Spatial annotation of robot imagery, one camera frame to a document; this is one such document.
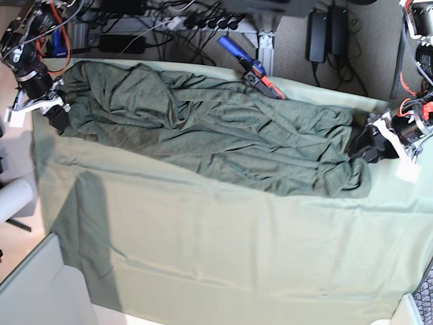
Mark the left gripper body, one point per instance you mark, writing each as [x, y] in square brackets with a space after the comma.
[370, 145]

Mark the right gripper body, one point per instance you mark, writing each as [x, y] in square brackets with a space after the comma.
[58, 113]

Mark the green T-shirt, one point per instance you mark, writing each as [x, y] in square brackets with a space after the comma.
[222, 130]

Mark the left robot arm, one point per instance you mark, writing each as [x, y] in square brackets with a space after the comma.
[401, 133]

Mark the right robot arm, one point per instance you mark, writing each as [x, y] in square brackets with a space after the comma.
[39, 88]

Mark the black power brick under table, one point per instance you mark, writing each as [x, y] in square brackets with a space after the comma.
[122, 44]

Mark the white cylinder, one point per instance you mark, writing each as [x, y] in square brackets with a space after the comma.
[18, 199]

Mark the black power adapter left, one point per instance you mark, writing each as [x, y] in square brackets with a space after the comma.
[316, 39]

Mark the black power adapter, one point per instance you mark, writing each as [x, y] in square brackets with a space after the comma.
[338, 30]
[316, 39]

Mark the black power adapter right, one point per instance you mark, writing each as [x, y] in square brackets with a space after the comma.
[338, 30]

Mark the red and blue clamp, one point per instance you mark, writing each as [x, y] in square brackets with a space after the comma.
[255, 74]

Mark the light green table cloth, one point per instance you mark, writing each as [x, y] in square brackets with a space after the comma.
[161, 242]

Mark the white power strip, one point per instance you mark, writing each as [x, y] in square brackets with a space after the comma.
[138, 24]

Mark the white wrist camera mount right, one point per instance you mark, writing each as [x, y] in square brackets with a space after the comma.
[15, 114]

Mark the aluminium table frame leg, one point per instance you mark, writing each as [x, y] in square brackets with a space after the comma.
[266, 27]

